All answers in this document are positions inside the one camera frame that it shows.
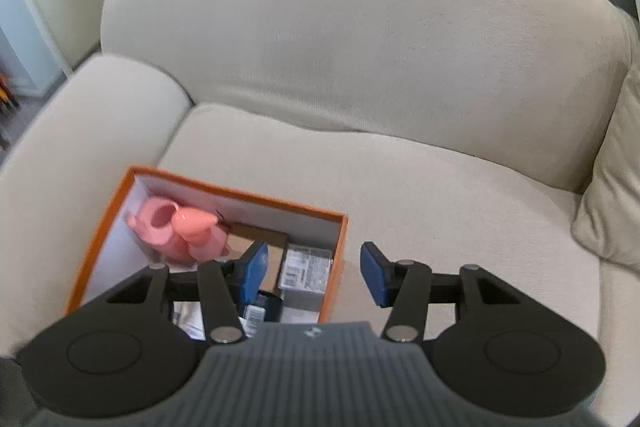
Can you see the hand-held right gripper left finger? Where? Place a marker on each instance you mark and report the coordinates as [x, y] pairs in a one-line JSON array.
[[255, 272]]

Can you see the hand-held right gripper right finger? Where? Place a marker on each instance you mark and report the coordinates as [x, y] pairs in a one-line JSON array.
[[372, 272]]

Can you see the brown cardboard box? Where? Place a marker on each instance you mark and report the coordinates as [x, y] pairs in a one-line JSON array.
[[260, 234]]

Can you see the dark box with barcode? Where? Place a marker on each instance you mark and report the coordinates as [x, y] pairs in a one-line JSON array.
[[272, 307]]

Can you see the grey labelled box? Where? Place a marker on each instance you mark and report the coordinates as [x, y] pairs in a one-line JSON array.
[[305, 272]]

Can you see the white labelled packet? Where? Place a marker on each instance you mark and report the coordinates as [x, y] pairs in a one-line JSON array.
[[187, 317]]

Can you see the pink glossy figurine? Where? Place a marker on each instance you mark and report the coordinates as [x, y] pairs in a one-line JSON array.
[[190, 219]]

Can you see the orange cardboard box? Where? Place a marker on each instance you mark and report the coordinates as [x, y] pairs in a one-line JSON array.
[[112, 257]]

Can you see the red and orange objects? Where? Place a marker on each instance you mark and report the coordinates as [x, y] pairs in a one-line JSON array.
[[6, 92]]

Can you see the beige fabric sofa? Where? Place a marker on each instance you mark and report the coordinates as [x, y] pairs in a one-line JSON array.
[[375, 57]]

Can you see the beige cushion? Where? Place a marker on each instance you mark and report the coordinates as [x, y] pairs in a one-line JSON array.
[[615, 182]]

